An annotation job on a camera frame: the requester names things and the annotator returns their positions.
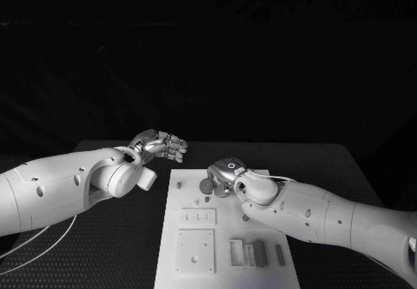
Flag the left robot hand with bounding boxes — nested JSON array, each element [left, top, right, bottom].
[[128, 129, 188, 164]]

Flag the white cable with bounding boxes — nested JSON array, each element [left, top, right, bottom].
[[0, 225, 51, 258], [252, 173, 298, 182], [0, 214, 77, 276]]

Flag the gear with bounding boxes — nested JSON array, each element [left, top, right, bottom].
[[197, 178, 217, 195]]

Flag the long rectangular block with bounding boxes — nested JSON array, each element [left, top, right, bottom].
[[252, 240, 269, 268]]

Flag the white task board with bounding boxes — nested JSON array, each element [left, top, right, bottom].
[[152, 169, 301, 289]]

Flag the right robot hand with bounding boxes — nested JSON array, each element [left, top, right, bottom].
[[206, 157, 248, 199]]

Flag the thin rectangular block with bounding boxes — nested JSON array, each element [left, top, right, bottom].
[[274, 244, 287, 266]]

